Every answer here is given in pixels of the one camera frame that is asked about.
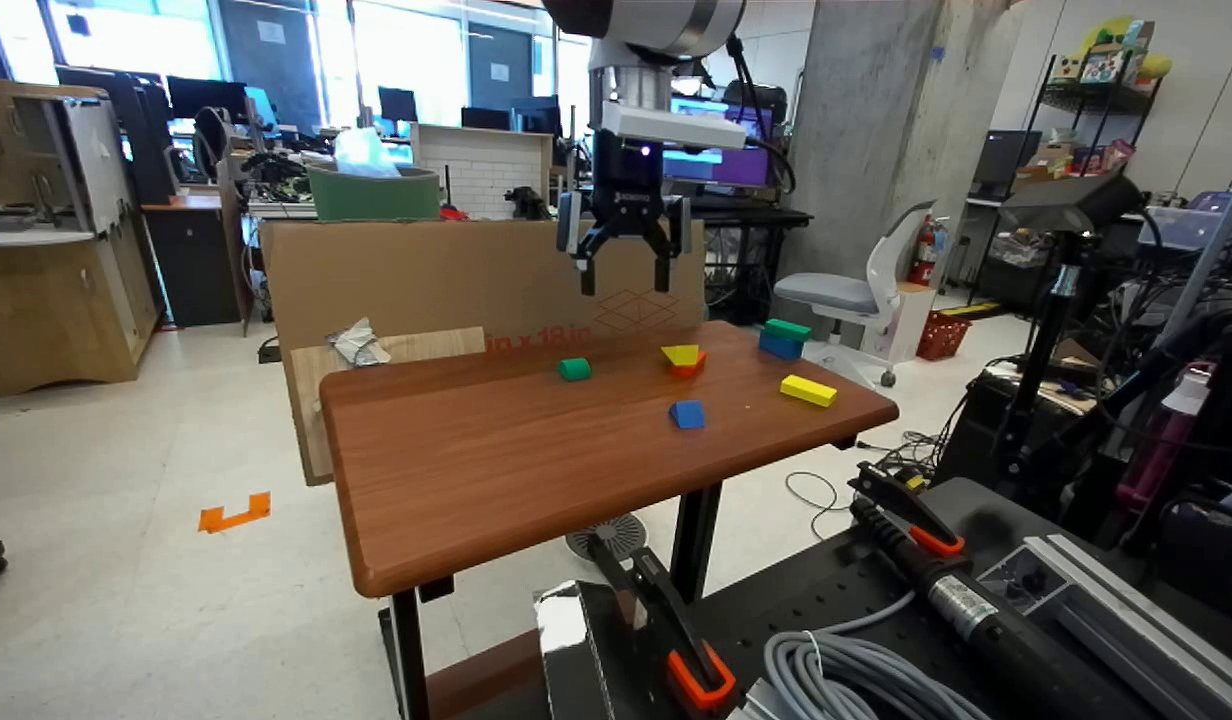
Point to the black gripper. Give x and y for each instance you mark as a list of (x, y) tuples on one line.
[(630, 181)]

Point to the yellow wedge block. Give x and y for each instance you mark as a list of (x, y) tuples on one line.
[(681, 354)]

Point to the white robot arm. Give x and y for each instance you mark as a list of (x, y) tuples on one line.
[(640, 22)]

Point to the small green block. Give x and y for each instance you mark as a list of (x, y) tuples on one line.
[(574, 369)]

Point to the blue wedge block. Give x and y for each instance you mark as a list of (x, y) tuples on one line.
[(687, 419)]

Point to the green rectangular block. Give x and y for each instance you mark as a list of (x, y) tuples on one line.
[(784, 330)]

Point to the yellow rectangular block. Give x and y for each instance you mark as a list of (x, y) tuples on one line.
[(808, 391)]

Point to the black desk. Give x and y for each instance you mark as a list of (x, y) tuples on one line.
[(743, 244)]

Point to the computer monitor colourful screen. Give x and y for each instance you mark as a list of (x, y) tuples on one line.
[(743, 167)]

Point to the white counter cabinet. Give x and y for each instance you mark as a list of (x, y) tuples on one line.
[(483, 167)]

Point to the large cardboard box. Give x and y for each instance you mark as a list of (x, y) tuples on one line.
[(428, 272)]

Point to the white grey office chair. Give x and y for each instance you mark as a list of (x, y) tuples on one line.
[(848, 288)]

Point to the green box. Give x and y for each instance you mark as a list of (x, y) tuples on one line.
[(374, 199)]

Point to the crumpled white paper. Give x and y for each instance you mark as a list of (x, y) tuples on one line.
[(358, 345)]

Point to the black table leg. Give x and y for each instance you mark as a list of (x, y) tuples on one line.
[(696, 542), (409, 655)]

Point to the red fire extinguisher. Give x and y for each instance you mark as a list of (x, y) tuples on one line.
[(927, 248)]

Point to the red basket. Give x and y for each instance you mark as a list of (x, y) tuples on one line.
[(940, 332)]

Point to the black tripod stand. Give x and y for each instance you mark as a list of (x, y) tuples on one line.
[(1052, 306)]

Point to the wooden table foot board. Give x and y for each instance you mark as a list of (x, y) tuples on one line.
[(491, 683)]

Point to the orange floor marker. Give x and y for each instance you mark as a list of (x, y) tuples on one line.
[(234, 513)]

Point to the black shelf rack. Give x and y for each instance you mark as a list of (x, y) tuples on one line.
[(1098, 100)]

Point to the wooden cabinet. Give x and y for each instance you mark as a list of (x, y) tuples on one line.
[(56, 264)]

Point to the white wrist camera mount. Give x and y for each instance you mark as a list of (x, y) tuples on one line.
[(681, 131)]

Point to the aluminium extrusion rail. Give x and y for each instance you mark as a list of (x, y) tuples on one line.
[(1151, 634)]

